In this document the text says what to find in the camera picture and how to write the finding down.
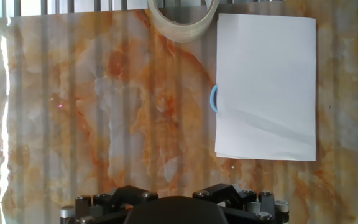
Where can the white paper sheet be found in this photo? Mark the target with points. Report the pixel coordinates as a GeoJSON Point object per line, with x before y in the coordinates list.
{"type": "Point", "coordinates": [266, 87]}

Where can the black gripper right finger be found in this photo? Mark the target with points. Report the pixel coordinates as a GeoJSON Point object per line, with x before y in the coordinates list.
{"type": "Point", "coordinates": [228, 191]}

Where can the clear packing tape roll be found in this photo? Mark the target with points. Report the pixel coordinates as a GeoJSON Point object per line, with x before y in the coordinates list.
{"type": "Point", "coordinates": [182, 34]}

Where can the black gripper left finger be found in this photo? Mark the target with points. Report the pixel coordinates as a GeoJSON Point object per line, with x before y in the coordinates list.
{"type": "Point", "coordinates": [117, 196]}

